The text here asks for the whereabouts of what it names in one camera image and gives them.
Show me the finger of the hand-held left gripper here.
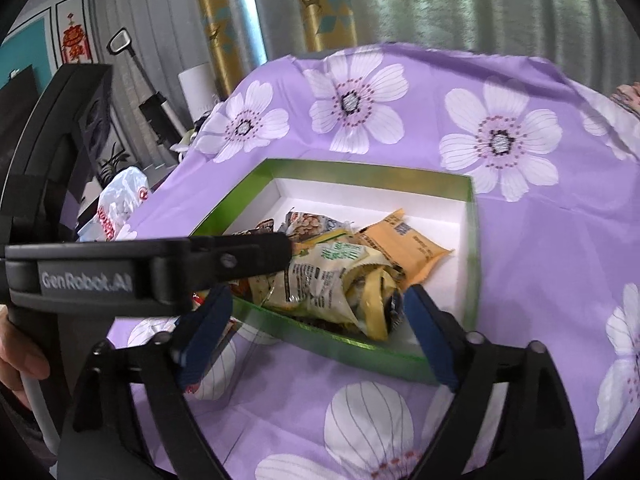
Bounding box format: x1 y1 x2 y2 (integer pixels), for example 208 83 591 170
150 232 294 313

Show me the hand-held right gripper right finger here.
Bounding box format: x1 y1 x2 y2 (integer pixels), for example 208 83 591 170
402 282 585 480

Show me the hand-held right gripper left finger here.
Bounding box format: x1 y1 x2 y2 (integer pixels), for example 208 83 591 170
56 285 236 480

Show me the brown snack packet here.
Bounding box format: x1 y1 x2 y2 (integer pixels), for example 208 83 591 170
235 218 276 235

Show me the green cardboard box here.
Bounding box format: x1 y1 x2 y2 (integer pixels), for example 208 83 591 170
187 157 482 386

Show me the silver grey snack packet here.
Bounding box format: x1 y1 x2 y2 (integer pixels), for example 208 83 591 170
285 210 353 246

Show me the pale yellow green snack packet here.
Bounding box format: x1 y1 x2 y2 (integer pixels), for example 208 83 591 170
247 241 386 323

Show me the orange tan snack packet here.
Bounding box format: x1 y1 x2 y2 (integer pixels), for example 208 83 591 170
357 208 456 283

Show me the person's left forearm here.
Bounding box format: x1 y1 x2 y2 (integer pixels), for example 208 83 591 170
0 390 56 461

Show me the person's left hand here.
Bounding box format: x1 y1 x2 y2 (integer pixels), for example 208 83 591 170
0 320 51 391

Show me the white plastic bag red print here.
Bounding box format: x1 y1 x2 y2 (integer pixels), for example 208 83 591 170
77 166 151 243

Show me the purple floral cloth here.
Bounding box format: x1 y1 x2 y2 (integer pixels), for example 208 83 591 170
107 42 640 480

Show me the potted plant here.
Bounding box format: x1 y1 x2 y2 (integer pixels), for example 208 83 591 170
97 142 126 186

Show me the upright vacuum cleaner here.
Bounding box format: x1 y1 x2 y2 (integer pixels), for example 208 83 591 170
108 29 186 153

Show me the white board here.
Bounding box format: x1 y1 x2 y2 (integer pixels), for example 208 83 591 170
177 62 221 123

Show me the black television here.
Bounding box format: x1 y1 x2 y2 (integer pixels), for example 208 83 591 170
0 65 41 111

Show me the gold patterned curtain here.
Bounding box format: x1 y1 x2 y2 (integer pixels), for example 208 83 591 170
292 0 358 53
192 0 251 101

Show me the pile of folded clothes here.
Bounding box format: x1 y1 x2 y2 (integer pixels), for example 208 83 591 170
610 81 640 118

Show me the grey green curtain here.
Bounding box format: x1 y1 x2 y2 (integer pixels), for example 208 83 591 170
250 0 636 91

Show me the red knot wall ornament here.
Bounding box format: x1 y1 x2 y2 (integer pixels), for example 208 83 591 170
61 22 88 63

